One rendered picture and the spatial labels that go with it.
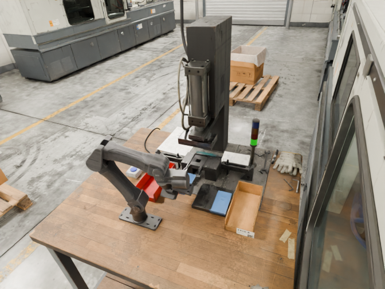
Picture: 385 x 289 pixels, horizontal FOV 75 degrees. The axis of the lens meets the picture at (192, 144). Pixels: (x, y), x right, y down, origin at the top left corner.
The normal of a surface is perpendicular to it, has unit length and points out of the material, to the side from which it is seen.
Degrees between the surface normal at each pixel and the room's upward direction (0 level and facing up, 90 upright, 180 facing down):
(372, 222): 50
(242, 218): 0
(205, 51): 90
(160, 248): 0
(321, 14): 90
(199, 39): 90
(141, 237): 0
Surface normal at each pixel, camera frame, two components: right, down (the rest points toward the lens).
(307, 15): -0.43, 0.53
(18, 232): -0.05, -0.82
